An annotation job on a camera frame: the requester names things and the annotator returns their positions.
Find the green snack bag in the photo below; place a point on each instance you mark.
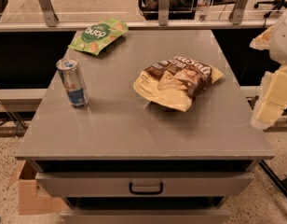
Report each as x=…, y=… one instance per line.
x=97, y=37

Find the metal window rail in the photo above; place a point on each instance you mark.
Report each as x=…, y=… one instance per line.
x=77, y=15

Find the upper grey drawer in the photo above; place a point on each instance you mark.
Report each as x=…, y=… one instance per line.
x=109, y=184

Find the brown chip bag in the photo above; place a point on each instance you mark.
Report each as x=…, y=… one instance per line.
x=176, y=82

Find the silver blue energy drink can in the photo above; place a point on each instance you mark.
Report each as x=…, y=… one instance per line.
x=73, y=81

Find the brown cardboard box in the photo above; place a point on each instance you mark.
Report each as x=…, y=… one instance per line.
x=33, y=198

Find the clear plastic water bottle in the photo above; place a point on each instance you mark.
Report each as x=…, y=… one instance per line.
x=202, y=10

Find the grey drawer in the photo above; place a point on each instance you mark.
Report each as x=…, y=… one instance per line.
x=109, y=184
x=145, y=216

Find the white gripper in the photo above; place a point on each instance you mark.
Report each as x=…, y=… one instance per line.
x=282, y=42

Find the black office chair base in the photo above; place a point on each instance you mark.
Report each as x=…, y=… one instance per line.
x=277, y=5

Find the black drawer handle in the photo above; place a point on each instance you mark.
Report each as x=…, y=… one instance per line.
x=146, y=190

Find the lower grey drawer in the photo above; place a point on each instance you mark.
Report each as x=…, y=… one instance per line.
x=145, y=216

